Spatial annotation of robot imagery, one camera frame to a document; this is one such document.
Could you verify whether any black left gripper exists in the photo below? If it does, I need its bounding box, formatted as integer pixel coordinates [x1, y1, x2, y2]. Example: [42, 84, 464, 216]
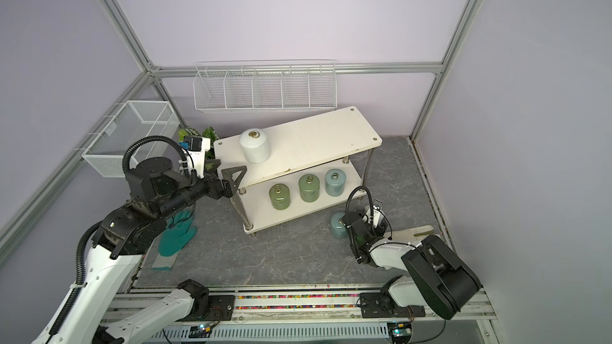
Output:
[158, 158, 248, 221]

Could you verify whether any white tea canister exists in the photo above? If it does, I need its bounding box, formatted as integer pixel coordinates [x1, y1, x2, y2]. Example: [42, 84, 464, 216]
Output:
[239, 128, 271, 164]

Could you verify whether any large blue-grey tea canister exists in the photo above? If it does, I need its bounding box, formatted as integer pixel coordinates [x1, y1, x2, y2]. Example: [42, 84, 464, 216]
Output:
[330, 212, 347, 239]

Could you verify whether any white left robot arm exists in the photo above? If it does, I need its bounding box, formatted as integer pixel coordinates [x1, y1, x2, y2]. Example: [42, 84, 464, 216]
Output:
[35, 135, 247, 343]

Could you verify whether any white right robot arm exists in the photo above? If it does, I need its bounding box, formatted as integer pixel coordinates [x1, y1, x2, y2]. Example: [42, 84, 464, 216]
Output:
[342, 186, 482, 320]

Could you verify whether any small blue tea canister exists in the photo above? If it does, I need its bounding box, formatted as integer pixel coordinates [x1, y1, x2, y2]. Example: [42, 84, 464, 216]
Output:
[325, 169, 347, 197]

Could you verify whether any dark green tea canister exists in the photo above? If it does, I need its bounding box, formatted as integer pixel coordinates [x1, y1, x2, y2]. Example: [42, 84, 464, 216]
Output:
[269, 183, 291, 210]

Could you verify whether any light green tea canister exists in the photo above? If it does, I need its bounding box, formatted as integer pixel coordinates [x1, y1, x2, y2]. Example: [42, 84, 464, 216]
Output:
[298, 174, 320, 203]

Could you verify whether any white two-tier shelf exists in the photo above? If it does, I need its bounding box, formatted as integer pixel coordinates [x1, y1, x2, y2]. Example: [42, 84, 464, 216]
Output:
[215, 106, 383, 234]

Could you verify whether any green artificial plant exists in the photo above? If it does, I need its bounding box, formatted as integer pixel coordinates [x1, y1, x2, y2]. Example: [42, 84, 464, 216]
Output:
[178, 127, 218, 171]

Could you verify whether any beige work glove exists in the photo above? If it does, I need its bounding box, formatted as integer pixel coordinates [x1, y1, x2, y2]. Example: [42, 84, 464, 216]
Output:
[390, 226, 438, 246]

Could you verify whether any green rubber glove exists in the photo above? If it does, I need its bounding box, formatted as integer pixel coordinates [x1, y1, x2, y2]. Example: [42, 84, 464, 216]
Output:
[151, 207, 198, 271]

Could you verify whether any white mesh side basket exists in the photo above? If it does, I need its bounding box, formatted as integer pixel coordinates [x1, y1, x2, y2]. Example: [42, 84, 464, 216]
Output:
[81, 100, 179, 178]

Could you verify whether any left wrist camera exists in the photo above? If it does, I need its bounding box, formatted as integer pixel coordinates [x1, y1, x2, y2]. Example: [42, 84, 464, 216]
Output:
[179, 135, 211, 178]

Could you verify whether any long white wire basket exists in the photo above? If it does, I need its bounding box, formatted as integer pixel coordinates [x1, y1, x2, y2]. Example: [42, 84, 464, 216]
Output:
[193, 60, 338, 112]

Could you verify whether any aluminium frame of enclosure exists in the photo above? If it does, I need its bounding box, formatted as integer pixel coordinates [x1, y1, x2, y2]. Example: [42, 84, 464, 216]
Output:
[1, 0, 482, 264]

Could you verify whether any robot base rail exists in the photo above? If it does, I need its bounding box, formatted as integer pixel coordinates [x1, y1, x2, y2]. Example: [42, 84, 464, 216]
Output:
[102, 283, 498, 344]

